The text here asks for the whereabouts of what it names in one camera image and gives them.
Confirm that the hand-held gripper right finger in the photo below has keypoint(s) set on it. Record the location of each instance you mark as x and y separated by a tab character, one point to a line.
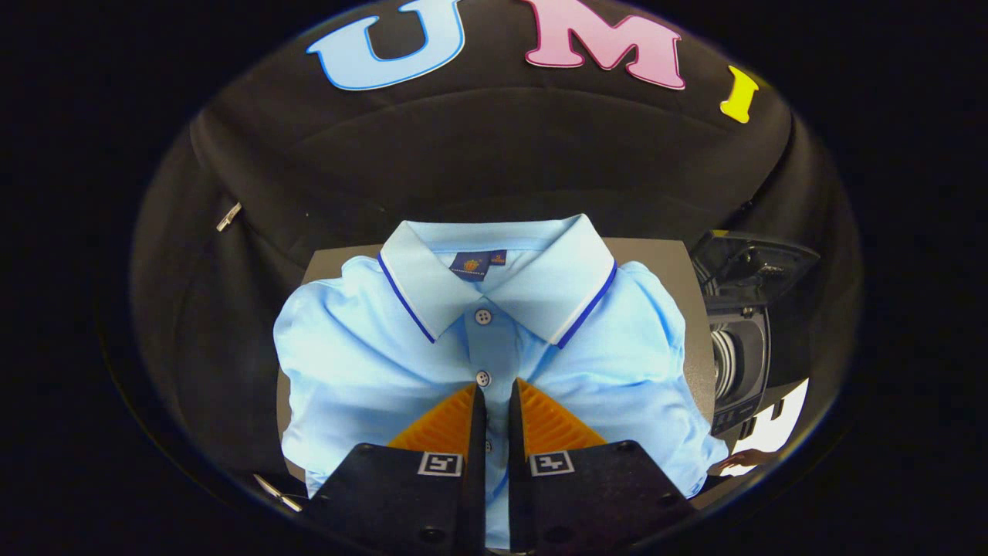
515	494

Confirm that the light blue polo shirt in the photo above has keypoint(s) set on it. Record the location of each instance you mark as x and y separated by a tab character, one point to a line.
370	363

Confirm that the dark transparent washing machine lid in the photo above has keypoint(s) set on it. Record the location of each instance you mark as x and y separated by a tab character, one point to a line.
760	266

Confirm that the silver metal clip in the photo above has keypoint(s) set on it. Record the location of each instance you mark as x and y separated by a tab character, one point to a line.
228	216

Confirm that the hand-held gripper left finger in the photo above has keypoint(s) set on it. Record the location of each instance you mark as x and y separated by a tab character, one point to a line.
478	479

